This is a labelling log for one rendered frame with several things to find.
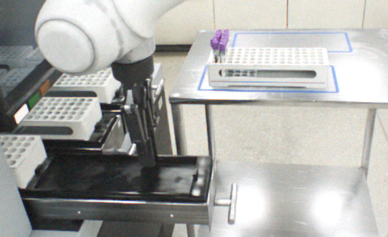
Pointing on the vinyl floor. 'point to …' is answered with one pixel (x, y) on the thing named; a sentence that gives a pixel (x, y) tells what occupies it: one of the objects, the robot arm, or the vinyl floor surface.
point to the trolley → (362, 42)
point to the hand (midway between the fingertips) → (146, 147)
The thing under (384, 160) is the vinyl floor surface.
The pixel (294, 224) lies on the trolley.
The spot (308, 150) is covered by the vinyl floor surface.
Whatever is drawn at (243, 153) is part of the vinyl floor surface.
